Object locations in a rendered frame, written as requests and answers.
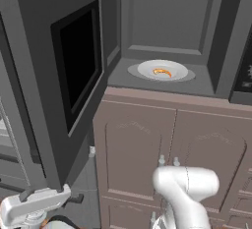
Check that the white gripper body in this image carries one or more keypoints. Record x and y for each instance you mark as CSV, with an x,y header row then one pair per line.
x,y
32,205

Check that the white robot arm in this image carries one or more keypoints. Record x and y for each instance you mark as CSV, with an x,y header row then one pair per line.
x,y
183,187

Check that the dark grey microwave door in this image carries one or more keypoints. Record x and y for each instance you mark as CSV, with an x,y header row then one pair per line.
x,y
39,85

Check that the grey microwave turntable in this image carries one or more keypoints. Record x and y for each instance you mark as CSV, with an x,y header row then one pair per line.
x,y
133,70

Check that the orange shrimp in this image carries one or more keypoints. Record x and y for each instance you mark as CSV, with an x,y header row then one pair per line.
x,y
163,72

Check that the dark grey microwave oven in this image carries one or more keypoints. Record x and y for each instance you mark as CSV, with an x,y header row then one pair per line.
x,y
164,20

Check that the brown lower cupboard door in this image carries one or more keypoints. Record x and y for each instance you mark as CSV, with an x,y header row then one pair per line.
x,y
131,213

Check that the brown cupboard door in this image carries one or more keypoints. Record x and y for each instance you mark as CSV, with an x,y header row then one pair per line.
x,y
213,147
131,147
131,213

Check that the white plate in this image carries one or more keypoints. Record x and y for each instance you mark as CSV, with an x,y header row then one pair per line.
x,y
147,68

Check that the brown drawer stack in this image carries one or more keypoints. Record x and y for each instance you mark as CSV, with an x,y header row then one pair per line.
x,y
241,200

